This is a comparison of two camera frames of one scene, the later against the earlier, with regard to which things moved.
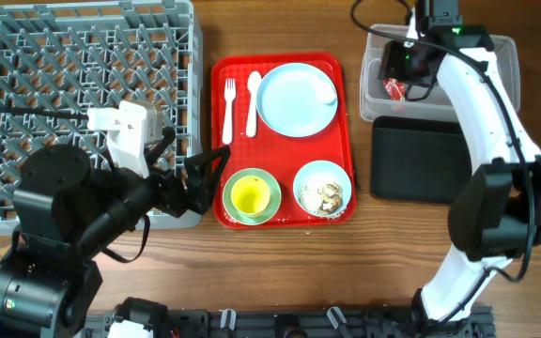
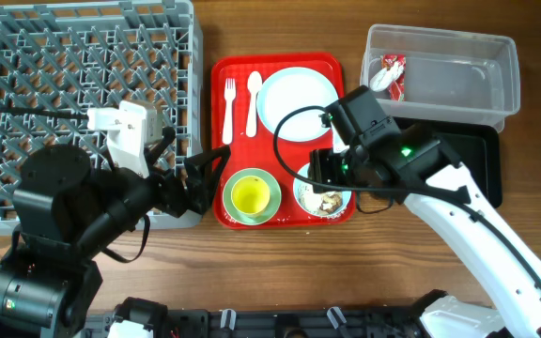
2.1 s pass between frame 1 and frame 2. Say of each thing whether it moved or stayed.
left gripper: stayed
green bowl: stayed
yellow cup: stayed
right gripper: moved
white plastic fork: stayed
